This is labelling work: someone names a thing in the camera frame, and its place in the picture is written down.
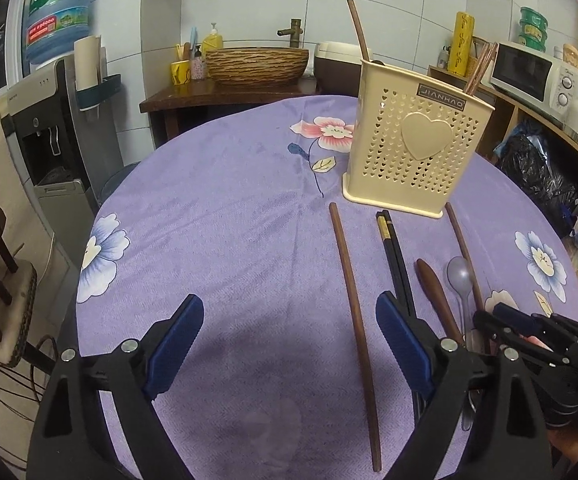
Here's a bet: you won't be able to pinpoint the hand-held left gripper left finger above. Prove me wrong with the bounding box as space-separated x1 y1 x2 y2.
29 294 206 480

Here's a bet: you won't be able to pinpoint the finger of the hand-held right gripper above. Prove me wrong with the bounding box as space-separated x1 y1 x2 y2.
472 309 578 392
492 302 578 357

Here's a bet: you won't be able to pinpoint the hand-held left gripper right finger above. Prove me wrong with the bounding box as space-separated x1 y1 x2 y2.
375 291 554 480

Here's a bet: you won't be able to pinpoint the brown wooden chopstick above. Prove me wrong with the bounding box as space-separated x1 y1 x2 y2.
470 42 499 97
328 202 383 472
463 45 490 96
466 42 495 97
444 202 486 313
346 0 372 62

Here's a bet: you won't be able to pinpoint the brown wooden spoon handle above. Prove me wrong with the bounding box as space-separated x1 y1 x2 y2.
415 258 466 348

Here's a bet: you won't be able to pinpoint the black chopstick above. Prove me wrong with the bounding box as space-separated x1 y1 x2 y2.
375 211 410 318
381 209 416 318

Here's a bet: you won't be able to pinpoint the beige plastic utensil holder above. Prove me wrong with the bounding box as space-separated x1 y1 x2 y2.
341 58 496 219

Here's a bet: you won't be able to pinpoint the purple floral tablecloth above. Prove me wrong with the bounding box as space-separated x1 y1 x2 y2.
75 94 578 480

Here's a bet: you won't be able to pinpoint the black plastic bag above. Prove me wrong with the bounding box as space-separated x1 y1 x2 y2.
494 120 578 241

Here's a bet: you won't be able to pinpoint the light wooden shelf unit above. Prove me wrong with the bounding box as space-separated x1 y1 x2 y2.
426 65 578 241

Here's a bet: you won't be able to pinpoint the white microwave oven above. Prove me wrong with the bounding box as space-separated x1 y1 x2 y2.
489 41 577 126

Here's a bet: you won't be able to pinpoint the dark wooden washstand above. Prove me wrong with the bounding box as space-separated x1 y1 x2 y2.
139 80 350 151

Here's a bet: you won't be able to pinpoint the water dispenser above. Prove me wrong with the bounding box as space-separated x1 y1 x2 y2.
0 57 124 273

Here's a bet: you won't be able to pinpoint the teal cup holder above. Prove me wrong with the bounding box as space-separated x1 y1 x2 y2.
76 74 122 111

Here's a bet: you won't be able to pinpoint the yellow mug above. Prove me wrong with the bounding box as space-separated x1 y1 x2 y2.
170 60 192 87

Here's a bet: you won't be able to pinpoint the glass jar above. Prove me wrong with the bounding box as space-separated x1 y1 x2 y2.
470 35 501 81

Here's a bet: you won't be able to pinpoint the yellow wrapped roll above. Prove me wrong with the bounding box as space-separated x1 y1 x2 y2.
446 11 475 75

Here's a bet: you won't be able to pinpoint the white and brown rice cooker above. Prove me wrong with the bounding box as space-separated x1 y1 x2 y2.
314 41 370 95

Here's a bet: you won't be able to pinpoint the woven-pattern sink basin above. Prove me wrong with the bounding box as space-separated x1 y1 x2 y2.
204 47 310 87

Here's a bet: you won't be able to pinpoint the stack of beige paper cups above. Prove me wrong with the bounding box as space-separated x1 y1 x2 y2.
73 35 106 86

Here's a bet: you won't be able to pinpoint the green stacked containers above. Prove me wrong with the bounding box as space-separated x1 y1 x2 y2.
520 6 550 26

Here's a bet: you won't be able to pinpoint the yellow soap pump bottle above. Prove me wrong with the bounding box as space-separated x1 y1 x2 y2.
202 22 225 53

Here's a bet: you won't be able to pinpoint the brass faucet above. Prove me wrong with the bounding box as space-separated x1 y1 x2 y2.
276 19 304 51

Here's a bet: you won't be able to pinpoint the blue water jug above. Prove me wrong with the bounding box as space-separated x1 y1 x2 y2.
21 0 94 66

